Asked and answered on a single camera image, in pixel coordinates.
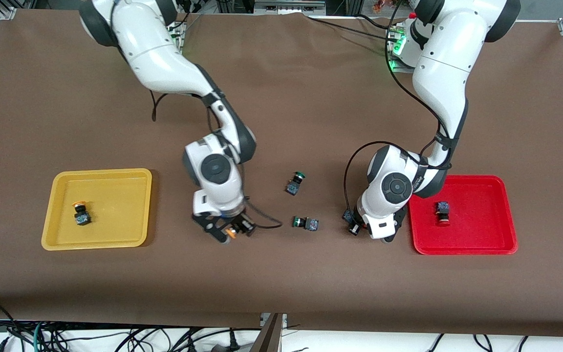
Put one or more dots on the red mushroom push button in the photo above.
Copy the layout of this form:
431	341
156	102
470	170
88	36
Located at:
348	215
442	208

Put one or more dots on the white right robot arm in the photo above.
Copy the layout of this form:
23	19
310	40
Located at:
164	58

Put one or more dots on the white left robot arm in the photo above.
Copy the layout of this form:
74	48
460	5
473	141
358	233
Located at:
447	73

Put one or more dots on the green push button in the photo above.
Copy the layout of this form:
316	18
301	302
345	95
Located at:
311	224
292	187

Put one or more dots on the red plastic tray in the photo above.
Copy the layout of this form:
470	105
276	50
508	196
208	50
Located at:
477	225

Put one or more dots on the yellow plastic tray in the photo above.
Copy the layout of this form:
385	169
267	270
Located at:
110	220

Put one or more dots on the brown table cloth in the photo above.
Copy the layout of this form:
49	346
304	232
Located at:
301	107

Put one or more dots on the small orange object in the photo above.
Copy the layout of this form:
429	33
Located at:
380	6

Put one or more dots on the metal table frame post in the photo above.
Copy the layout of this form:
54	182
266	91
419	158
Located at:
271	337

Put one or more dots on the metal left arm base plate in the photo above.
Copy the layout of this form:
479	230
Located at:
396	68

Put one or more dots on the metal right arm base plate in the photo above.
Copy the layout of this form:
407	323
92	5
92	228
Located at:
178	39

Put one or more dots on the wide aluminium frame profile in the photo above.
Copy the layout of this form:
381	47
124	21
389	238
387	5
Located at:
289	6

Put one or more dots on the aluminium frame corner bracket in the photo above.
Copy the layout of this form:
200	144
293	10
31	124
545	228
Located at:
8	13

